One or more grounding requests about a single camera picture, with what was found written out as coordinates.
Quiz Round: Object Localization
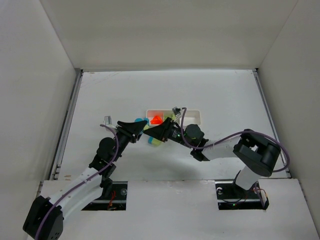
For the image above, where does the blue lego block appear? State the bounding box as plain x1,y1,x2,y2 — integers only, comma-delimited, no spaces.
147,136,154,145
134,117,150,131

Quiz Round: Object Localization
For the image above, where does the orange round lego piece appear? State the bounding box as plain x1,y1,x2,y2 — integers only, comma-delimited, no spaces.
150,115,163,125

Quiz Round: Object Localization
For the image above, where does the green lego block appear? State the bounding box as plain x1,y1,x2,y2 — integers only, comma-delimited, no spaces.
163,113,176,121
151,138,162,147

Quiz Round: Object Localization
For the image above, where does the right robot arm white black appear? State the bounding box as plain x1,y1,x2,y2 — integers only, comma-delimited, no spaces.
144,118,281,190

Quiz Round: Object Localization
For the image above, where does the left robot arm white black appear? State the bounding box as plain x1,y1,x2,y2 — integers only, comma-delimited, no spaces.
22,120,148,240

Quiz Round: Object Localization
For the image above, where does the white three-compartment tray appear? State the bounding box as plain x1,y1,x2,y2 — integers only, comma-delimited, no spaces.
146,109,201,126

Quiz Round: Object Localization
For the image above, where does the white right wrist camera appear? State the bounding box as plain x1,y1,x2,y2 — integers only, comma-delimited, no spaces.
172,107,181,118

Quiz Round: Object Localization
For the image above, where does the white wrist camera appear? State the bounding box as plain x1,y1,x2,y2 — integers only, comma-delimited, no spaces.
172,107,181,118
104,115,112,126

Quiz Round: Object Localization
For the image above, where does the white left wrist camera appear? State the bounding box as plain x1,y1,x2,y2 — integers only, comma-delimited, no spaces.
104,115,112,126

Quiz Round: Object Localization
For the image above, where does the left aluminium table rail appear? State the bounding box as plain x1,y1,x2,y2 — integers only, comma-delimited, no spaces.
45,68,84,180

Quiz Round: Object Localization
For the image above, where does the aluminium table rail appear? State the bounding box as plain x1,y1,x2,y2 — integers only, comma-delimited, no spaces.
45,68,84,180
252,68,291,178

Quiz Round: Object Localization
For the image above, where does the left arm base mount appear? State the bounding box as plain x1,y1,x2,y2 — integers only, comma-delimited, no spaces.
82,181,128,211

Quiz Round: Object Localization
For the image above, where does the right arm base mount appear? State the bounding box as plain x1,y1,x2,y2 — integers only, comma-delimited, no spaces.
215,180,270,211

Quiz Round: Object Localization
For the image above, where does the right aluminium table rail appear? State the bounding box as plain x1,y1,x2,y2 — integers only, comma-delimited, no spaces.
252,68,291,178

